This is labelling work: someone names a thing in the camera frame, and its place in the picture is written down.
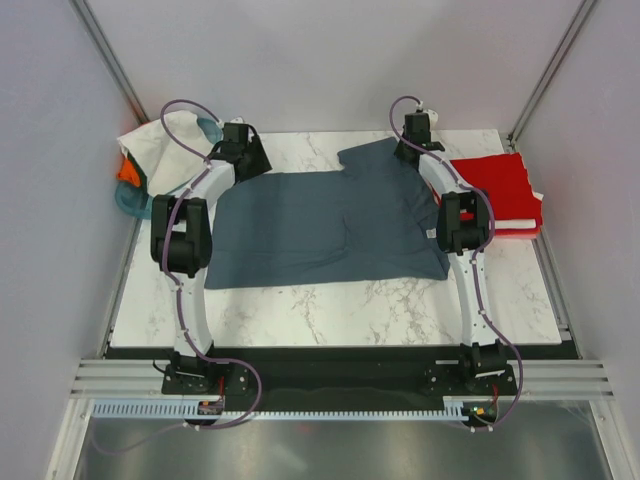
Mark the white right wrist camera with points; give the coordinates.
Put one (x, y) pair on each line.
(432, 115)

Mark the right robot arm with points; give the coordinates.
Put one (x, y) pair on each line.
(464, 225)

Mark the white slotted cable duct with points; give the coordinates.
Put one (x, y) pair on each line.
(192, 409)

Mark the folded red t-shirt bottom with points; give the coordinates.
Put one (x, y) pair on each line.
(520, 234)

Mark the crumpled white t-shirt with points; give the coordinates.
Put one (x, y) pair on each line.
(160, 150)

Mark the folded red t-shirt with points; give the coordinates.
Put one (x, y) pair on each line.
(495, 174)
(520, 234)

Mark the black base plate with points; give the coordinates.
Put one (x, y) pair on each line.
(343, 376)

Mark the orange t-shirt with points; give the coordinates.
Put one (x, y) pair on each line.
(126, 173)

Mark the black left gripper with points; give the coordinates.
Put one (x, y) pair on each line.
(261, 162)

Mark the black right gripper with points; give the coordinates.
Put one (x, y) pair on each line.
(398, 152)

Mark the grey-blue t-shirt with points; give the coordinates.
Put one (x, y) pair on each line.
(373, 219)

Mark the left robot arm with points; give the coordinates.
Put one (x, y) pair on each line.
(181, 236)

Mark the dark green t-shirt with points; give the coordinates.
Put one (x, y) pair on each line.
(142, 180)

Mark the teal plastic bin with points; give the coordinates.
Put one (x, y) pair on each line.
(135, 200)

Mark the folded white t-shirt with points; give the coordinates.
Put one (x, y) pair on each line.
(518, 213)

